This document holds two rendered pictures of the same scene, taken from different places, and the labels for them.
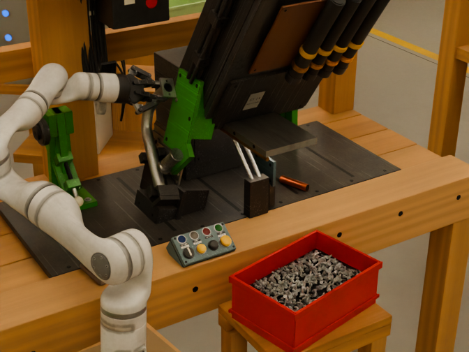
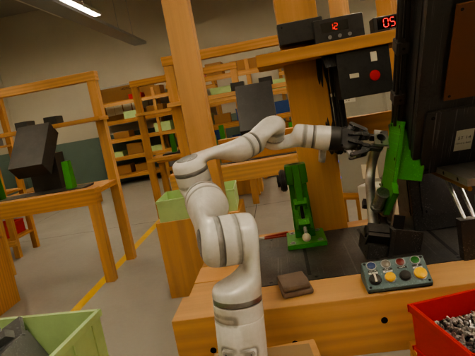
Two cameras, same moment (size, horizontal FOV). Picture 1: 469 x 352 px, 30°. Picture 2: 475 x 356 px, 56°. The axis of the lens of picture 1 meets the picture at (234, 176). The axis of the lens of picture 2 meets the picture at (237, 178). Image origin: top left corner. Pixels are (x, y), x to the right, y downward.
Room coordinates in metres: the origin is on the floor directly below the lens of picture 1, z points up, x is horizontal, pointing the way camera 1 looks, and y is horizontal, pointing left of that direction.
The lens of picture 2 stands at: (0.84, -0.30, 1.39)
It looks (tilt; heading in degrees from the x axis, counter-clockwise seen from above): 9 degrees down; 39
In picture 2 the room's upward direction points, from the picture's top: 10 degrees counter-clockwise
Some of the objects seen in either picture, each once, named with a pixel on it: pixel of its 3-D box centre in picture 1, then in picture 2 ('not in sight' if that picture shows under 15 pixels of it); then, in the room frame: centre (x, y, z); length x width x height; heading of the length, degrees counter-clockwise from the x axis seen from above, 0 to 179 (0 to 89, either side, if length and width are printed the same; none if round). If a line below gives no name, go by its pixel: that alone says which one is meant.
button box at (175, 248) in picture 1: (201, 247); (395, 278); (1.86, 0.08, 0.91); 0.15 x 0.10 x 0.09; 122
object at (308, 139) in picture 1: (250, 123); (467, 167); (2.17, -0.04, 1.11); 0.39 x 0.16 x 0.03; 32
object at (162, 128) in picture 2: not in sight; (162, 131); (8.51, 7.84, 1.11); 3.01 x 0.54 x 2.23; 122
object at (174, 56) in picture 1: (213, 107); (447, 169); (2.39, 0.06, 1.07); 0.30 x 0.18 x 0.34; 122
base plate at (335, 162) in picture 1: (206, 188); (433, 238); (2.21, 0.08, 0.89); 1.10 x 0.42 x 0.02; 122
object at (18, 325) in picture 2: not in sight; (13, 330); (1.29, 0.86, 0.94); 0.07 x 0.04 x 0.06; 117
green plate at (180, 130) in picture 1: (193, 110); (403, 155); (2.12, 0.11, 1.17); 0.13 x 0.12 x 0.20; 122
